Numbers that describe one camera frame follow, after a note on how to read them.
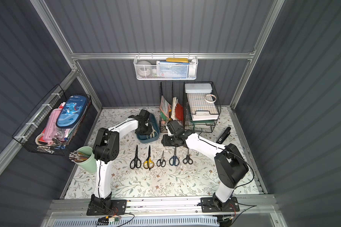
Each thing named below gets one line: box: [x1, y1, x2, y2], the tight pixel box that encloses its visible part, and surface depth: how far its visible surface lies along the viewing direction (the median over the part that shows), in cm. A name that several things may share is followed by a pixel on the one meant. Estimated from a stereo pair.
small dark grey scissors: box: [182, 148, 194, 166], surface depth 93 cm
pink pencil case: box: [43, 108, 69, 144], surface depth 69 cm
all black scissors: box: [129, 144, 142, 169], surface depth 91 cm
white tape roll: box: [136, 60, 152, 77], surface depth 88 cm
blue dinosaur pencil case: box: [55, 94, 88, 129], surface depth 71 cm
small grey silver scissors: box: [156, 150, 167, 168], surface depth 91 cm
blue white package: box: [156, 61, 190, 79], surface depth 88 cm
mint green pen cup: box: [73, 145, 98, 174], surface depth 77 cm
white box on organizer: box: [184, 83, 213, 94], surface depth 104 cm
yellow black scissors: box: [143, 145, 155, 171], surface depth 91 cm
